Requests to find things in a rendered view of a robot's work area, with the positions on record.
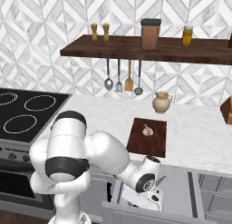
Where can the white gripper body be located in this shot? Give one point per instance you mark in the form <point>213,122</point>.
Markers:
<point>139,202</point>

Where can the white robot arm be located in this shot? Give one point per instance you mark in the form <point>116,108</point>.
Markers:
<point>102,149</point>

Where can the dark wooden cutting board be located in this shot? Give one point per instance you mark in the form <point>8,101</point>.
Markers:
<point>157,143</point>

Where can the garlic bulb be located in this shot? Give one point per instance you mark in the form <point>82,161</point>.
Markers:
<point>147,130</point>

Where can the grey open drawer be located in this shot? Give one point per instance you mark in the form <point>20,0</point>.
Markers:
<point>178,191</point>

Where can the grey cupboard door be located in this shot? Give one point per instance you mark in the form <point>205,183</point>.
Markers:
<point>93,197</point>

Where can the grey cupboard with shelves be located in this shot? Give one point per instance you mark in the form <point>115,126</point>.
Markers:
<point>216,197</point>

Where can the beige ceramic jug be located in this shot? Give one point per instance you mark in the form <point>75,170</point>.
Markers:
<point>161,103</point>

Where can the hanging metal skimmer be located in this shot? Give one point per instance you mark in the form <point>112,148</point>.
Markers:
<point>138,90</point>

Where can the hanging wooden spatula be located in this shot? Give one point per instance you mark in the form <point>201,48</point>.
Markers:
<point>129,82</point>

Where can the dark oven knob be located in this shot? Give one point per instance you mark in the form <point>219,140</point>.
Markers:
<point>26,158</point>
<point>12,156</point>

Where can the hanging metal spoon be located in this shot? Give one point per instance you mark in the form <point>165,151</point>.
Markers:
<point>108,82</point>

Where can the steel oven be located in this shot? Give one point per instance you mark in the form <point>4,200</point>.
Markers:
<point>15,179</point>

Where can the wooden knife block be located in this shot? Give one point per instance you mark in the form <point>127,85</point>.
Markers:
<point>228,111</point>

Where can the black hob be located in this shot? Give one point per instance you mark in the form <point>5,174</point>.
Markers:
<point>30,112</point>

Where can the brown canister with black lid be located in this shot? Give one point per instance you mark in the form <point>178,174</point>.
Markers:
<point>149,35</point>

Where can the yellow bottle with white cap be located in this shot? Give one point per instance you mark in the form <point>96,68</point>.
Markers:
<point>187,37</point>

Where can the wooden pepper shaker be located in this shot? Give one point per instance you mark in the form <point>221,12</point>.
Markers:
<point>106,32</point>

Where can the wooden salt shaker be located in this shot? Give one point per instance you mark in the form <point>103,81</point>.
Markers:
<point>94,32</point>

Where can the dark bottle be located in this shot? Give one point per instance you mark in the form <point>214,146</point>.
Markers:
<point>230,40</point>

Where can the dark wooden wall shelf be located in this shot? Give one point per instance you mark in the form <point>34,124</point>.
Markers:
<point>169,50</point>

